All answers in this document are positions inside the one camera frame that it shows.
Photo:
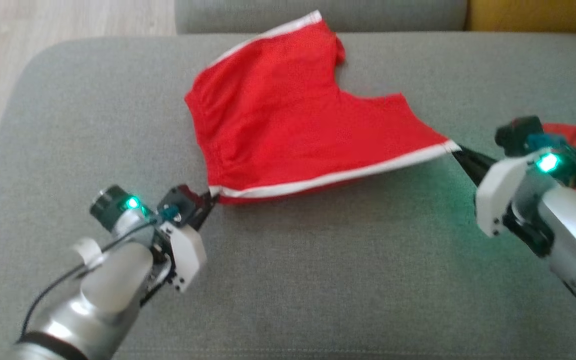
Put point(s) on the large grey sofa ottoman cushion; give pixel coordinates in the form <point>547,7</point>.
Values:
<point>318,275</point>

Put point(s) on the red mesh shorts white band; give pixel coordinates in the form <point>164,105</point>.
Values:
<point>293,125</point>

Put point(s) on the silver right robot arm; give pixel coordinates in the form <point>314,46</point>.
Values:
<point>568,225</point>

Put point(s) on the grey sofa back cushion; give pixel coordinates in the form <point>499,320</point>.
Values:
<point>393,15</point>

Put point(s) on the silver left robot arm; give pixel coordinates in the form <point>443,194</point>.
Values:
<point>108,285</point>

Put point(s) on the yellow sofa backrest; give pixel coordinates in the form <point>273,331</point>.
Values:
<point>543,15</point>

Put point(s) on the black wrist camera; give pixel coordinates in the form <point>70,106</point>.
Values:
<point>518,132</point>
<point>178,200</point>

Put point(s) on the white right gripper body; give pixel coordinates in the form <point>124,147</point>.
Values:
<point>498,195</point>

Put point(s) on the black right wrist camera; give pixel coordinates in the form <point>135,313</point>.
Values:
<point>518,132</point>

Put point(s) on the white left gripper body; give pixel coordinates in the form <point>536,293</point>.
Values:
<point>188,252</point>

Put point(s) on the white tag on left arm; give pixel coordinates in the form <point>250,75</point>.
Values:
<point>87,250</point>

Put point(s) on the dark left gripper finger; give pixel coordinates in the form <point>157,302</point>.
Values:
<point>204,210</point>

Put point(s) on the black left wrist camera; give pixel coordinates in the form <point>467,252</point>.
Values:
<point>178,200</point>

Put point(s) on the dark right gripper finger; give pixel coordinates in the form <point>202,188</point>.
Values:
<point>478,165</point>

